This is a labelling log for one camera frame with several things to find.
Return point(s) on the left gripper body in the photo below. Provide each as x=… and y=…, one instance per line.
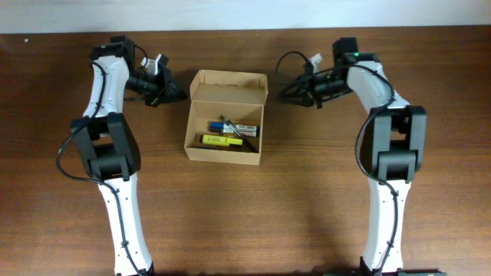
x=153, y=85

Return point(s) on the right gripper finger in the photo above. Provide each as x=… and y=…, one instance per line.
x=297, y=94
x=317, y=82

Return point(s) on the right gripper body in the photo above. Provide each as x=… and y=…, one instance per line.
x=333, y=87

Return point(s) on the brown cardboard box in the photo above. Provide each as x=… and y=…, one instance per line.
x=236, y=96

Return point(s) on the blue capped whiteboard marker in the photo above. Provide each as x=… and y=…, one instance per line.
x=216, y=127

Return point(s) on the black capped whiteboard marker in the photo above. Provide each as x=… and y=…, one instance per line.
x=252, y=131

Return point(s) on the yellow highlighter marker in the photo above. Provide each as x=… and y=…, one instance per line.
x=228, y=141

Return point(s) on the black ballpoint pen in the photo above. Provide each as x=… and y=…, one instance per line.
x=236, y=131

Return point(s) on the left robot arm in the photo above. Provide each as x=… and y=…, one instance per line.
x=108, y=150

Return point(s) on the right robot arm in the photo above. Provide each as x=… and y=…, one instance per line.
x=389, y=146

